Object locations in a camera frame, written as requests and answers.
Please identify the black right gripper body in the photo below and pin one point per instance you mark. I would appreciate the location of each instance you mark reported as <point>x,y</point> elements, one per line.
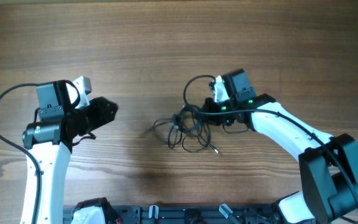
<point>220,107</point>

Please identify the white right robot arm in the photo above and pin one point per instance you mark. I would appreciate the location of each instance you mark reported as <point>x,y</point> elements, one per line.
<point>328,164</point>

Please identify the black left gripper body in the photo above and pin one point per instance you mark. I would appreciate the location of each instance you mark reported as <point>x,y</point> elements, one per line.
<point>87,118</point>

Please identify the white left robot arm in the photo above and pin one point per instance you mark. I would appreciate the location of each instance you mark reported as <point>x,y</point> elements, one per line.
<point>51,143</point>

